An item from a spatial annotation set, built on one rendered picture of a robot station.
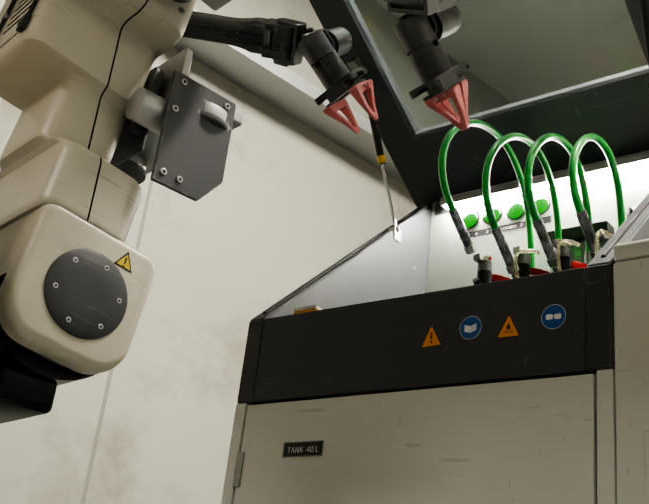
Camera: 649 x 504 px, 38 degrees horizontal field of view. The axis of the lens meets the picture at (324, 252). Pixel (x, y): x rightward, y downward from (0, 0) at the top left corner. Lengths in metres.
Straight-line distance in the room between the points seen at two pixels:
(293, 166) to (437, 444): 2.56
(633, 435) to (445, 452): 0.28
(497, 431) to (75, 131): 0.72
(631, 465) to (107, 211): 0.74
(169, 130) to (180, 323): 2.18
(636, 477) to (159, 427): 2.17
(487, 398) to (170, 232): 2.14
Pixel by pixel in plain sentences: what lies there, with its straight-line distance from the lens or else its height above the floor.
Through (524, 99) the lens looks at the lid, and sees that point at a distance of 2.15.
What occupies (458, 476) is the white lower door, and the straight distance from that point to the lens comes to 1.40.
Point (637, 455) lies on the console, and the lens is 1.30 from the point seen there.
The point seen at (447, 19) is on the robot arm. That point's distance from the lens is 1.62.
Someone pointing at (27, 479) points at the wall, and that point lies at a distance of 2.99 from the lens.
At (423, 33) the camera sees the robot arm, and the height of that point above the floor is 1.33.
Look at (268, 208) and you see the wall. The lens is 3.71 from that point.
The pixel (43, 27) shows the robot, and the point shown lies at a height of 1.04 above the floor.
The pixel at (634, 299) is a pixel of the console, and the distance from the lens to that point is 1.37.
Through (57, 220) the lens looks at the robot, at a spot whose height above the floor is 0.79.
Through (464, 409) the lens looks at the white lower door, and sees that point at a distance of 1.43.
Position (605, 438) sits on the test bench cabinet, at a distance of 1.32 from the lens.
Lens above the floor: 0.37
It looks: 24 degrees up
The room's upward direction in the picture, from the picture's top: 7 degrees clockwise
